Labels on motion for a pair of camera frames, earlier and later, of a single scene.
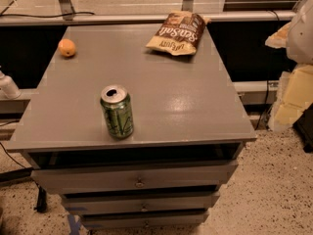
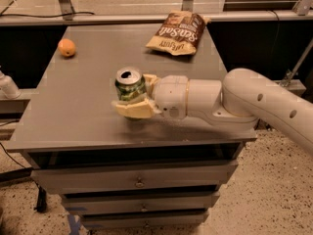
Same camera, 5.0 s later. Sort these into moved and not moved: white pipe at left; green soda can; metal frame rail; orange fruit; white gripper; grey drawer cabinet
Moved: green soda can; white gripper
Not moved: orange fruit; metal frame rail; grey drawer cabinet; white pipe at left
